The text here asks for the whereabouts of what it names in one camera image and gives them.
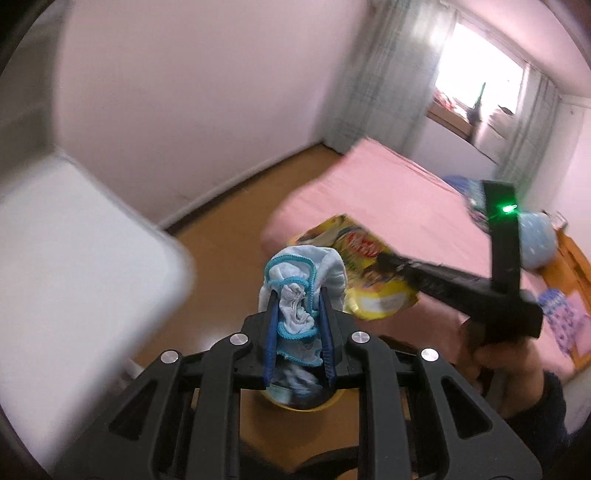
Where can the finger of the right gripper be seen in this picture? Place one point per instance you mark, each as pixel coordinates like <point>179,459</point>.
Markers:
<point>458,289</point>

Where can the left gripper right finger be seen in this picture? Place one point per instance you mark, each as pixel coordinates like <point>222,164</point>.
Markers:
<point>418,418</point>

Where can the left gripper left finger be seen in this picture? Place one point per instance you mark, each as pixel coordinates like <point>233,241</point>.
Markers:
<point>180,420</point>

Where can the yellow snack bag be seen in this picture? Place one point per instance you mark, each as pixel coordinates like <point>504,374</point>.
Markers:
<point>372,292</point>

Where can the white blue trimmed cloth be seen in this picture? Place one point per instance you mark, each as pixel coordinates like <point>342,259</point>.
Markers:
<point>297,274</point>

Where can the yellow trash bin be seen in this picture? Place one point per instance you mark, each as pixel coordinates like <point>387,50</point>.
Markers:
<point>301,388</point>

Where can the right hand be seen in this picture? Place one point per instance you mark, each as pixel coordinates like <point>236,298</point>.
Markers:
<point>519,362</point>

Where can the purple patterned cushion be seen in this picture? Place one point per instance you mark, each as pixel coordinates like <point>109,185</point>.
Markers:
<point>568,320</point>

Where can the light blue dotted pillow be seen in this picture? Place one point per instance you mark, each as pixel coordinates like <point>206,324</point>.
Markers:
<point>538,240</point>

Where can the white desk shelf unit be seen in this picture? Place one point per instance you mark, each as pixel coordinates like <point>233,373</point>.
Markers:
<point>85,282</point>

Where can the grey striped curtain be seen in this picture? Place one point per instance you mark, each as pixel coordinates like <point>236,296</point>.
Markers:
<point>389,83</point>

